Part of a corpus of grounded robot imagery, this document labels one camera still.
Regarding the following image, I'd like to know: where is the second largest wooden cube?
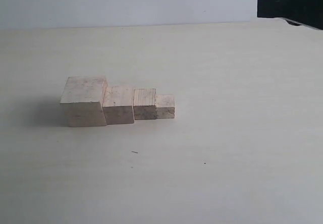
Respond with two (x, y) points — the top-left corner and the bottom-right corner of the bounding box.
(103, 85), (135, 125)

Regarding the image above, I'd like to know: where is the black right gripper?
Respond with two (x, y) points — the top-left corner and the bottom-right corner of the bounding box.
(257, 0), (322, 30)

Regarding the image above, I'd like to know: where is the ridged medium wooden cube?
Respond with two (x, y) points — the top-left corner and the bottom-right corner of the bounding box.
(133, 88), (157, 120)

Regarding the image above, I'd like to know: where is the smallest wooden cube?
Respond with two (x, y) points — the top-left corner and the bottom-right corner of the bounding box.
(156, 94), (175, 119)

